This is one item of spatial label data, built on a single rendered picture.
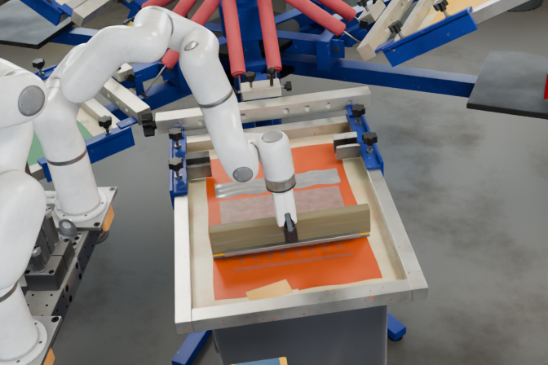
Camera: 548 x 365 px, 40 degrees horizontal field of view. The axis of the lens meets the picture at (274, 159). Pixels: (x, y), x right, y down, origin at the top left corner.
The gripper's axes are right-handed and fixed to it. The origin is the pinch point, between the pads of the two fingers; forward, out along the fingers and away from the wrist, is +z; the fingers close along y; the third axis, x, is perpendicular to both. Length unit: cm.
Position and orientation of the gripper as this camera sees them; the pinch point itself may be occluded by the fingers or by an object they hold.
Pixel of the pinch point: (289, 230)
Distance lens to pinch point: 189.7
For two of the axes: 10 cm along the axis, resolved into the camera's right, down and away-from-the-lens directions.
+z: 1.6, 8.1, 5.6
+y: 1.2, 5.4, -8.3
